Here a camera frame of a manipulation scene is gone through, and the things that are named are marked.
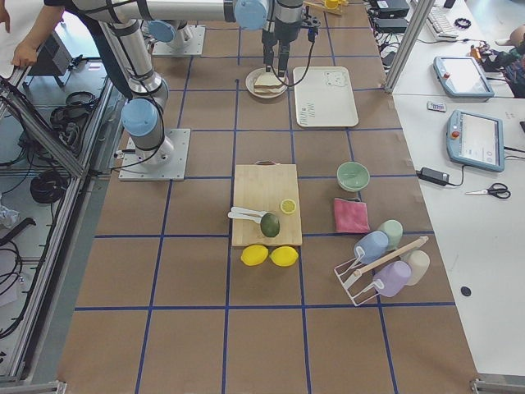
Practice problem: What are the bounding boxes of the teach pendant near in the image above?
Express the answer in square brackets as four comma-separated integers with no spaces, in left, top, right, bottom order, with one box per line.
[445,110,504,172]

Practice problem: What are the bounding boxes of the bread slice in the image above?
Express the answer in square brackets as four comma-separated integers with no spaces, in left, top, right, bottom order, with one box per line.
[253,72,285,89]
[253,86,286,98]

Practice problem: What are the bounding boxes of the lemon slice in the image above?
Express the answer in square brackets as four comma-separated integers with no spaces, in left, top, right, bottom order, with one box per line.
[280,199,297,215]

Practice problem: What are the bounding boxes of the purple cup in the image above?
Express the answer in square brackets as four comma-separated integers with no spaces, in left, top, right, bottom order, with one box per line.
[372,260,412,297]

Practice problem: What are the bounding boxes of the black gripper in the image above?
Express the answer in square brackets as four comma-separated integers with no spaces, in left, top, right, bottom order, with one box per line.
[262,16,320,78]

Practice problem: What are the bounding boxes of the black power adapter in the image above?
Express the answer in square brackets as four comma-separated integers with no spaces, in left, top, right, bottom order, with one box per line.
[416,167,450,186]

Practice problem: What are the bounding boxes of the green cup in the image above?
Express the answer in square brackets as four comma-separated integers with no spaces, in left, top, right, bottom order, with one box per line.
[377,219,404,250]

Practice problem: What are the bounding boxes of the cream bear tray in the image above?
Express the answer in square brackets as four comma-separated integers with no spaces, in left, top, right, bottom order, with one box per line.
[294,66,358,127]

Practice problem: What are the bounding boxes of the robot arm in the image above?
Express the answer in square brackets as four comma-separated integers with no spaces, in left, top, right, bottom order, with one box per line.
[114,19,173,167]
[74,1,320,88]

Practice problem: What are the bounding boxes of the pink cloth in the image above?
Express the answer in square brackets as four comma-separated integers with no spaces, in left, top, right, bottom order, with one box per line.
[334,198,370,234]

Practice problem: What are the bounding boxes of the cream cup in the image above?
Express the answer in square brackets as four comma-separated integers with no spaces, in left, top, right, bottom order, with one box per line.
[403,250,430,286]

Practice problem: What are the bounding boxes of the person in black shirt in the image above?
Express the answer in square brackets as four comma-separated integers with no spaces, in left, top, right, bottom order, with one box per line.
[0,0,136,99]

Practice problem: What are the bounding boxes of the white wire cup rack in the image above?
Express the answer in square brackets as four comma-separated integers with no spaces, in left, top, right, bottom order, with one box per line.
[334,236,428,306]

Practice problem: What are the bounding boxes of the cream round plate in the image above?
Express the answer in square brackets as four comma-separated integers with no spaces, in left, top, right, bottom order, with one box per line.
[245,67,276,99]

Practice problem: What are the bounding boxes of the wooden cutting board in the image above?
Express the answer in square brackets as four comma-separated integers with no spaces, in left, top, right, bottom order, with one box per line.
[231,163,303,247]

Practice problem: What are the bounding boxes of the teach pendant far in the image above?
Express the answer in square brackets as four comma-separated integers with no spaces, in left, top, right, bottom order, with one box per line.
[433,57,495,101]

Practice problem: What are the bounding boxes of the blue cup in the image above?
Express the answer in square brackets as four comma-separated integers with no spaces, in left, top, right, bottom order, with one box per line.
[354,231,389,264]

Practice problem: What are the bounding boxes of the whole lemon left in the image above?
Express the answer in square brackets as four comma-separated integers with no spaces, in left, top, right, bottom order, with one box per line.
[240,245,269,267]

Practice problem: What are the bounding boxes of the white plastic fork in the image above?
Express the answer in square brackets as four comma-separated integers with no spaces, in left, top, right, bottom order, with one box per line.
[230,206,269,217]

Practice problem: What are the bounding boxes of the green bowl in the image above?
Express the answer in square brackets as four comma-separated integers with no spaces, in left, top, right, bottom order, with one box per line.
[336,162,370,192]

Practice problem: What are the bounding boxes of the wooden dish rack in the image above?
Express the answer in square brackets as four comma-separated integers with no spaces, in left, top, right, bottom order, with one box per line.
[304,0,349,16]

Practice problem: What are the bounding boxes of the whole lemon right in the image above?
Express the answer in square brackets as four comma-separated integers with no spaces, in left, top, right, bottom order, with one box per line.
[269,245,299,268]

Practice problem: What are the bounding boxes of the scissors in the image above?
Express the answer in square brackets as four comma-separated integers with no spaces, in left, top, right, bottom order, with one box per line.
[466,182,512,199]

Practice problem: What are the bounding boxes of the teach pendant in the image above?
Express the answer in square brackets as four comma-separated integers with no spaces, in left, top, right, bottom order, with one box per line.
[445,110,504,172]
[433,57,495,101]

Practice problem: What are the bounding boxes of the yellow mug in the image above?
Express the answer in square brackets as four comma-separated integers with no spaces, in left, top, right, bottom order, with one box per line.
[324,0,339,10]

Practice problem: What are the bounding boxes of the whole lemon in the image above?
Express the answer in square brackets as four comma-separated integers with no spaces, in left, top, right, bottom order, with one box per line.
[240,245,269,267]
[269,245,299,268]

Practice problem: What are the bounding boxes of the avocado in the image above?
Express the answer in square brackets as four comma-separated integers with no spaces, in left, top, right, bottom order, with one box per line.
[260,213,281,238]

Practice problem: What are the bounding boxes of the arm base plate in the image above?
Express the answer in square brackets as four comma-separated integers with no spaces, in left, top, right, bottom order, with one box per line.
[149,21,206,57]
[118,129,190,181]

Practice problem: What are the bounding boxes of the white plastic spoon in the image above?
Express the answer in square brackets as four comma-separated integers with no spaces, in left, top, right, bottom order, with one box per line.
[227,212,263,224]

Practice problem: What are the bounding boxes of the bread slice on plate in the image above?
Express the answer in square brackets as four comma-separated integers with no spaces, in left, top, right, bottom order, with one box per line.
[253,86,286,98]

